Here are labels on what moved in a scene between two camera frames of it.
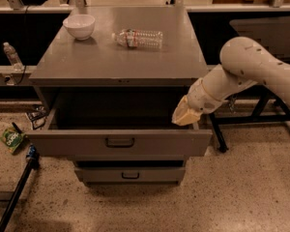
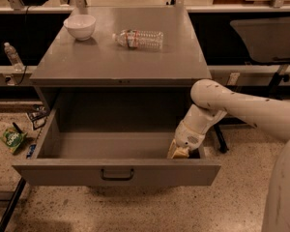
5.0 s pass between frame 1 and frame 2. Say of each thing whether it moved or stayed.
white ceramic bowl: stayed
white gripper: moved
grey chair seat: stayed
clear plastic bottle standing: stayed
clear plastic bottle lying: stayed
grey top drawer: moved
